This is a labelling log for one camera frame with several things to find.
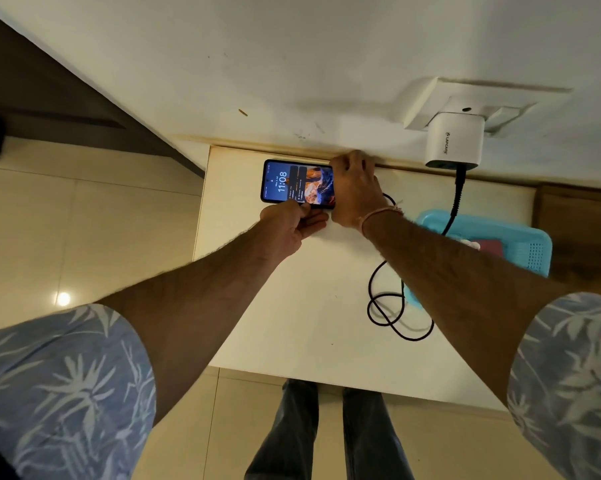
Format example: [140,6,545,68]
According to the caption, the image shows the white wall socket plate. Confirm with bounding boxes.
[403,77,539,138]

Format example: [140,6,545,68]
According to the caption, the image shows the black smartphone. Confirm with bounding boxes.
[260,158,336,211]

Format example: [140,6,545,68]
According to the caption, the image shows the pink thread wristband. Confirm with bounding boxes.
[358,206,404,236]

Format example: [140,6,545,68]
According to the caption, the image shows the maroon item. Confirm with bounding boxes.
[478,238,507,259]

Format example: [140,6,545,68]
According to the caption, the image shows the person's left hand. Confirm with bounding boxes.
[256,200,329,258]

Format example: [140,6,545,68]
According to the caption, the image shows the dark wooden furniture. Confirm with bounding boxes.
[0,7,206,179]

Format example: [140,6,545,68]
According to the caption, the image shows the person's right hand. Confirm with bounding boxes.
[328,150,390,229]

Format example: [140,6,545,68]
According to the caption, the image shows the blue jeans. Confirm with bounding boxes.
[244,378,414,480]

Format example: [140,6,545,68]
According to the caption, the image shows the person's right forearm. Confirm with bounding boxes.
[360,210,574,411]

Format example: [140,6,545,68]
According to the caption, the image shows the light blue plastic tray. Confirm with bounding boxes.
[403,209,553,311]

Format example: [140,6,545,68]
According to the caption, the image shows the white charger adapter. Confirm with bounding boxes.
[424,112,485,171]

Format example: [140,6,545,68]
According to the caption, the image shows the black charging cable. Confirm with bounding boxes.
[366,164,469,342]

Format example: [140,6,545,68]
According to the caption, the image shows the person's left forearm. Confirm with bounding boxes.
[96,221,301,426]

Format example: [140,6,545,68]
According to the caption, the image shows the blue leaf print shirt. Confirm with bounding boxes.
[0,293,601,480]

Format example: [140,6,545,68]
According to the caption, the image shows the brown wooden cabinet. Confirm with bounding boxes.
[532,184,601,297]

